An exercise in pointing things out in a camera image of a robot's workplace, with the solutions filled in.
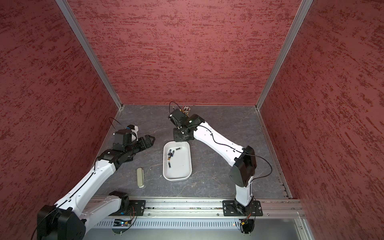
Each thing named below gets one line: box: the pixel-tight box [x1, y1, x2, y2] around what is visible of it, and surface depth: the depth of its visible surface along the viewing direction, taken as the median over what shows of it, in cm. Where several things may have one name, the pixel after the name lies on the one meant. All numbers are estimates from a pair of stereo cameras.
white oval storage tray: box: [162, 141, 193, 182], surface depth 91 cm
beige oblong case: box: [136, 167, 145, 188], surface depth 83 cm
